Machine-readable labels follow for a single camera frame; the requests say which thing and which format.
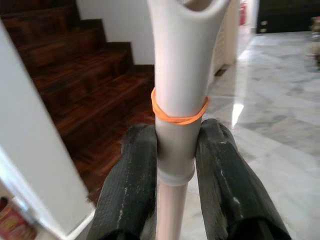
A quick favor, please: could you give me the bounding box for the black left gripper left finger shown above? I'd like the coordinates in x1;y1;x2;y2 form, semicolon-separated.
87;123;160;240

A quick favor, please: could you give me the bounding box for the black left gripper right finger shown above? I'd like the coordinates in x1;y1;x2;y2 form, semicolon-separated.
195;118;293;240

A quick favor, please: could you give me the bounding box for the orange rubber band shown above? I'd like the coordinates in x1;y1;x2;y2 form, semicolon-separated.
150;88;211;126

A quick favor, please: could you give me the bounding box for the dark wooden staircase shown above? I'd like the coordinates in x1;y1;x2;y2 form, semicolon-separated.
0;0;157;208

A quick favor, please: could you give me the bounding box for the cream louvred door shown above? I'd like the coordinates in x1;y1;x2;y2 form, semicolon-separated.
212;0;247;77

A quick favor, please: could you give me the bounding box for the red fire extinguisher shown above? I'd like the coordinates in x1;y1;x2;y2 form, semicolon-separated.
239;0;247;26

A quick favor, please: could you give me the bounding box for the black cabinet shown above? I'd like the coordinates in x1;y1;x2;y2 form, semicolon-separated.
256;0;320;35

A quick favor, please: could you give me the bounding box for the brass vase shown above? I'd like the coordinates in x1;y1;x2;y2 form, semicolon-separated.
310;16;320;33

